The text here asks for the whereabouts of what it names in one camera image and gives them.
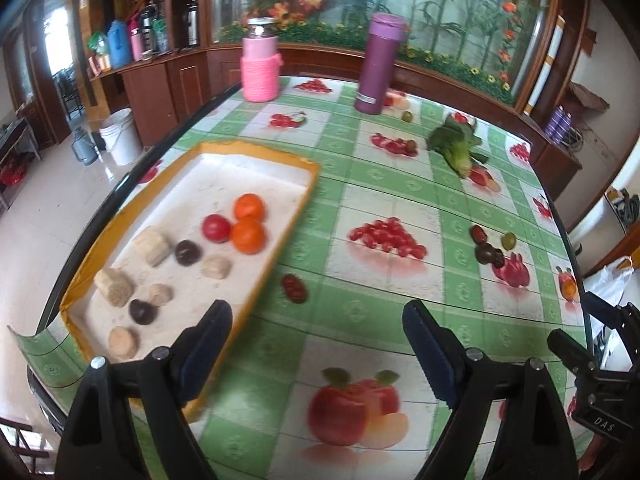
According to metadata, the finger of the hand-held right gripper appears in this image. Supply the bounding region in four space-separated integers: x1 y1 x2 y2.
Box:
582 290 627 335
547 328 601 377

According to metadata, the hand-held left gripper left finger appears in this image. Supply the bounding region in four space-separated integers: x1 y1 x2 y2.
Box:
55 299 234 480

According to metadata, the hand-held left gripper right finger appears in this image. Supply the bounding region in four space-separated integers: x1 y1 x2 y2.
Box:
402 299 581 480

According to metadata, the beige round potato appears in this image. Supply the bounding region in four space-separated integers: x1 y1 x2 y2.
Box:
108 326 141 361
148 283 174 307
201 256 232 280

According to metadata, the beige round potato top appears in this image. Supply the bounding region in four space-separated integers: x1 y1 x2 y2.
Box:
201 256 232 280

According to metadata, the banana piece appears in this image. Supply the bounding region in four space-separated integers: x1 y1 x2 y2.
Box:
95 267 136 307

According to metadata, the beige corn piece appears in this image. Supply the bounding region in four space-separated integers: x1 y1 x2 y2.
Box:
132 226 173 268

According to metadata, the red tomato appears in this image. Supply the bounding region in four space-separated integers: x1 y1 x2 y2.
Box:
201 214 232 244

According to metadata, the large orange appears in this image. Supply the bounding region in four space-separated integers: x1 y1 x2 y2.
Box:
231 217 266 255

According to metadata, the yellow-edged white tray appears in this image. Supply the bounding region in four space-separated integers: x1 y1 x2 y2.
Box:
59 140 321 423

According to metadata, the person's right hand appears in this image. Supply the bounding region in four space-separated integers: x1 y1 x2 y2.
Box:
578 435 603 472

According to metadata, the white plastic bag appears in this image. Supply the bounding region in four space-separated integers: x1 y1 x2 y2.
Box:
582 255 637 296

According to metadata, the beige round potato bottom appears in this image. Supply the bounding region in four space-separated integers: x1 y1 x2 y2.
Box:
108 326 141 361

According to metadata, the green checked fruit-print tablecloth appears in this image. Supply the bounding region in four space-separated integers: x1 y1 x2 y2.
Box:
7 76 593 480

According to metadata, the purple bottles pack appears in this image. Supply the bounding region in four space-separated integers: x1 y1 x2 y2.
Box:
545 105 575 142

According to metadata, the dark chair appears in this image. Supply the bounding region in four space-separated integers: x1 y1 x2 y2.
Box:
0 415 51 480

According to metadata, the bok choy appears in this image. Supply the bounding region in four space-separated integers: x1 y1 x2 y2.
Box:
426 116 488 178

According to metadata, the cardboard piece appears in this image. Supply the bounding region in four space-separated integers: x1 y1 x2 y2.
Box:
567 80 611 113

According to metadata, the white plastic bucket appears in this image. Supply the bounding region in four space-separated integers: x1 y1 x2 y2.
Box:
99 108 143 166

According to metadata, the grey watering can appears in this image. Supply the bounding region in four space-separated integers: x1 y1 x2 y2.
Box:
72 126 100 167

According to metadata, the white rolled poster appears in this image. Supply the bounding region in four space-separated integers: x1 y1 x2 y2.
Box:
522 15 566 116

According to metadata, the wooden cabinet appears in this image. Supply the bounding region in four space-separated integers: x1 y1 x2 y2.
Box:
90 45 241 148

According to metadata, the side table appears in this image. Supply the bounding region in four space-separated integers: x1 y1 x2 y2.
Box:
0 117 43 211

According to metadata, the pink yarn-wrapped jar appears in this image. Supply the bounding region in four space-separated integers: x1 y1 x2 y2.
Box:
240 17 283 103

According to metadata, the purple thermos bottle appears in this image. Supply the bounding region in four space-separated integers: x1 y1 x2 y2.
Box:
354 12 396 116

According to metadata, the pink bottle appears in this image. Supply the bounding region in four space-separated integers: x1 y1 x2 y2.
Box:
129 20 145 61

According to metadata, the blue plastic jug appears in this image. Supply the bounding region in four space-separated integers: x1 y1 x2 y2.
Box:
107 20 132 68

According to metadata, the green bag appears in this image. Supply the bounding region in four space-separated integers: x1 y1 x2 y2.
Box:
87 30 112 58

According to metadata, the dark steel thermos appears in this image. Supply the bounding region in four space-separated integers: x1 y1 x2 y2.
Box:
184 2 201 48

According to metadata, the black vacuum flask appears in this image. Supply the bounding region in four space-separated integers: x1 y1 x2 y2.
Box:
139 4 158 53

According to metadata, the bamboo flower mural panel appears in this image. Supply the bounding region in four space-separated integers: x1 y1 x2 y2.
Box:
210 0 551 106

